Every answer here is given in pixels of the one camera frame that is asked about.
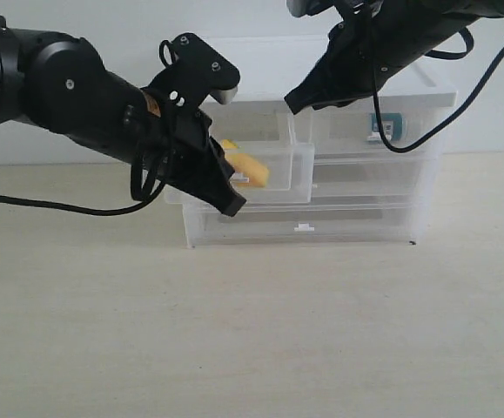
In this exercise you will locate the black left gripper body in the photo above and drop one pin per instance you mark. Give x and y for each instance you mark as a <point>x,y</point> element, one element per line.
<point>175,150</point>

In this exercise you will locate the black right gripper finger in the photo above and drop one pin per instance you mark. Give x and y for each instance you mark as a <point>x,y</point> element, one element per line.
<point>321,100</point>
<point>322,78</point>

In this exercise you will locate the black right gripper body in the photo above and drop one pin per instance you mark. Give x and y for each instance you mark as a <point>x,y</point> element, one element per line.
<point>377,41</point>

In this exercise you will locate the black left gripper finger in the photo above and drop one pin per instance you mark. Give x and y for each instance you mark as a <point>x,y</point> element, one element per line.
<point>205,175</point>

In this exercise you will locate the yellow cheese wedge sponge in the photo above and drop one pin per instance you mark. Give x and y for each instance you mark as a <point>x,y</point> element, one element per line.
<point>248,171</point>

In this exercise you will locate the white capped blue bottle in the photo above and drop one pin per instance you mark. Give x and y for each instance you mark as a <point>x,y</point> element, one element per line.
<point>394,127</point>

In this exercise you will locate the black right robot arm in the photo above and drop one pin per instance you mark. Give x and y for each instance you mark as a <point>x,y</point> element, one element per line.
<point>457,15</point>

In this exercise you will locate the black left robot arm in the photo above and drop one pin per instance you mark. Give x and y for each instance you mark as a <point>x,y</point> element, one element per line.
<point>59,83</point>

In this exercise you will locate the white plastic drawer cabinet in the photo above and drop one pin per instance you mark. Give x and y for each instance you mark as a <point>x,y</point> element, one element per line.
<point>271,66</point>

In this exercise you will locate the middle wide clear drawer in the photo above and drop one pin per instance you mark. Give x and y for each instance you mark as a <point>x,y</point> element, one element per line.
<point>404,176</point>

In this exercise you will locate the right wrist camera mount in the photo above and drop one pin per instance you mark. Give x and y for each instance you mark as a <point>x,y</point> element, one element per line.
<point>302,8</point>

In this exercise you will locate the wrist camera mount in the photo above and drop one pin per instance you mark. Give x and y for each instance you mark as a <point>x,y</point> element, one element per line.
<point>302,8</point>
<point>194,71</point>

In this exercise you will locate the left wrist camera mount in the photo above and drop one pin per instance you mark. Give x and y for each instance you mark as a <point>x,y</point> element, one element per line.
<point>194,71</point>

